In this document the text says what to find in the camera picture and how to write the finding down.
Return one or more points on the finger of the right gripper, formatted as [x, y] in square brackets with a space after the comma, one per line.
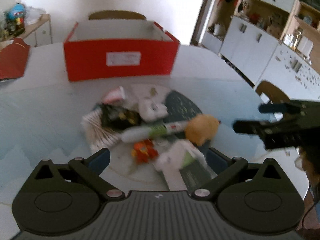
[284, 108]
[252, 127]

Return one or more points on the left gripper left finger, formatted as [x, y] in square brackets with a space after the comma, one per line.
[88, 171]

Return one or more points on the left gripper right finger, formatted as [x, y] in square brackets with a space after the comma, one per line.
[229, 172]

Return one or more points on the cotton swabs pack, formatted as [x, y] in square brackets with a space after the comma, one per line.
[98, 137]

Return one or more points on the orange round plush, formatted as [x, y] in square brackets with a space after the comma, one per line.
[201, 128]

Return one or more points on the white patterned plastic bag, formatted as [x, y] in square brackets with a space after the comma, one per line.
[180, 154]

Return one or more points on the white green tube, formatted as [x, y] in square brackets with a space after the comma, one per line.
[140, 133]

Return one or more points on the black snack packet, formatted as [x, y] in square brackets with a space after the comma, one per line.
[119, 118]

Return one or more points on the orange red toy figure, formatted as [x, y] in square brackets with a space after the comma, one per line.
[144, 151]

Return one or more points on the small pink white packet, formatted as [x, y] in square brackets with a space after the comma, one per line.
[114, 96]

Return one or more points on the white plush toy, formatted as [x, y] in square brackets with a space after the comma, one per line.
[150, 111]

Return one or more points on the dark green patterned mat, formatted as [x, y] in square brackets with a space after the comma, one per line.
[180, 108]

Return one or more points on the red cardboard box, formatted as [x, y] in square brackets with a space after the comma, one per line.
[97, 49]

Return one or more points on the red paper bag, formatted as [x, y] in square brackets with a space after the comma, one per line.
[14, 58]

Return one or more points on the white wooden sideboard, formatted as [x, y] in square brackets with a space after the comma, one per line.
[39, 33]

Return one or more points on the brown wooden chair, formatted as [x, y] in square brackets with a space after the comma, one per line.
[116, 14]

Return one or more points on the clear plastic bag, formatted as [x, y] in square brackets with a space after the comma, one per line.
[33, 15]

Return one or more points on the blue globe toy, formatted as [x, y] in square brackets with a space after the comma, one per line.
[17, 15]

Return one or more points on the white wall cabinet unit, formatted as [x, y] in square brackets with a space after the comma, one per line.
[266, 40]

